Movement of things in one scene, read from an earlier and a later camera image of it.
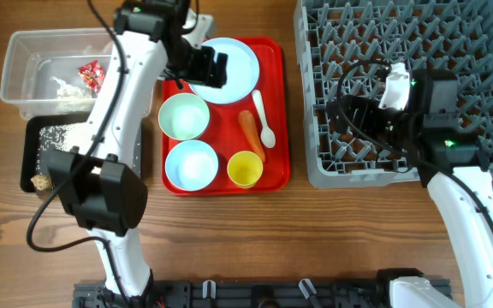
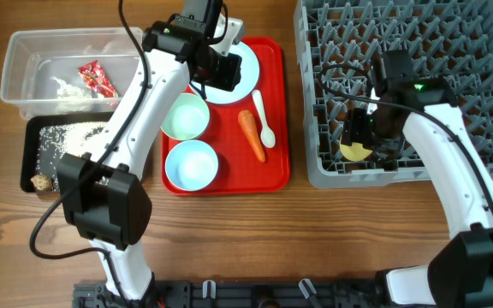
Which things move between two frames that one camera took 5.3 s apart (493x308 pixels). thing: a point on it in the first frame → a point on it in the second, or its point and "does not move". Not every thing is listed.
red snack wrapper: x=92 y=74 does not move
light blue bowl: x=191 y=165 does not move
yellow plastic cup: x=245 y=168 → x=355 y=152
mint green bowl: x=183 y=116 does not move
